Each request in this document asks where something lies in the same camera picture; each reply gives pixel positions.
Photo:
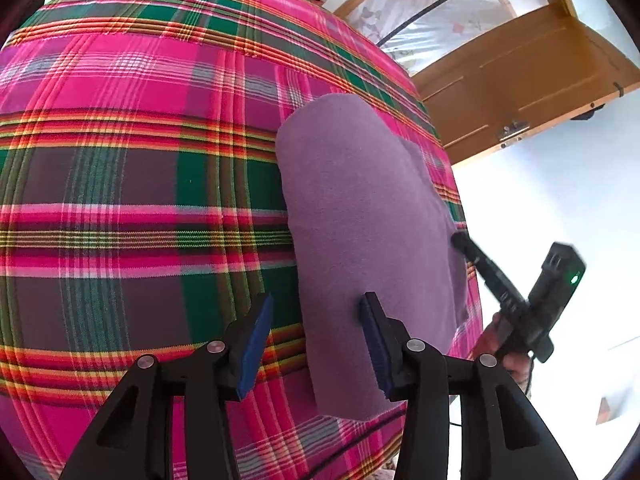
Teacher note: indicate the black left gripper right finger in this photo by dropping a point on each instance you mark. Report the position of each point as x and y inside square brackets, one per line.
[384, 349]

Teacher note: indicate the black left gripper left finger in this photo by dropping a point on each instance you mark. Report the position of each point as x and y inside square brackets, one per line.
[246, 339]

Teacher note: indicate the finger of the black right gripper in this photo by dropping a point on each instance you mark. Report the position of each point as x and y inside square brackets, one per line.
[501, 287]

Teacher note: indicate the purple fleece garment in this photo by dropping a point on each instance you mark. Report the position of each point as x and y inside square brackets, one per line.
[364, 217]

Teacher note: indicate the pink plaid bed sheet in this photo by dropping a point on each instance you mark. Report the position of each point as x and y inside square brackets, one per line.
[141, 209]

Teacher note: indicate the wooden door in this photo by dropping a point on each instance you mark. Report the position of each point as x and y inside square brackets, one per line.
[521, 78]

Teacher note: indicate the sliding glass door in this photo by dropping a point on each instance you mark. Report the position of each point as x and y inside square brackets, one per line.
[418, 33]

